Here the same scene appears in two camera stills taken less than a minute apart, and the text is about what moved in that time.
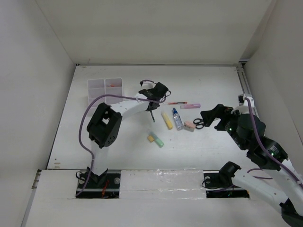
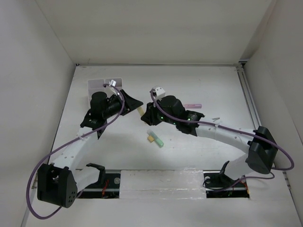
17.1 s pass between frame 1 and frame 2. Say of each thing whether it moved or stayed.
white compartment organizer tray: stayed
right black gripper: moved
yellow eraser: stayed
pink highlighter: stayed
